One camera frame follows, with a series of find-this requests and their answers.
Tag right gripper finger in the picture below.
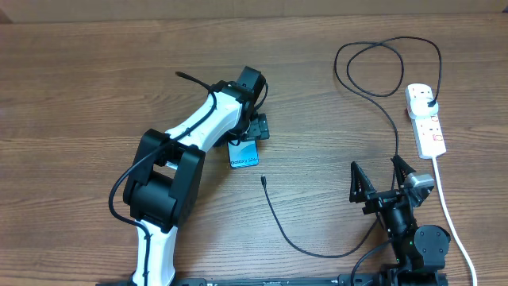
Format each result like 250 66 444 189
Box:
349 161 376 203
391 155 416 189

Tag Samsung Galaxy smartphone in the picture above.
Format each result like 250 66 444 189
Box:
228 141 259 168

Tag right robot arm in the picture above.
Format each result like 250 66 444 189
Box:
343 155 451 286

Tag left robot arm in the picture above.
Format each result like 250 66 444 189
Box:
119 67 269 285

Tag white power strip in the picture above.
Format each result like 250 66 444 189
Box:
405 83 446 159

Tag white power strip cord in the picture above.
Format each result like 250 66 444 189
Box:
431 156 479 286

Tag white USB wall charger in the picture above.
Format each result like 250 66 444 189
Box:
407 98 439 120

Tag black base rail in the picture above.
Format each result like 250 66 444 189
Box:
94 273 449 286

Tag black USB charging cable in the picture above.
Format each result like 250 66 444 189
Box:
260 36 443 260

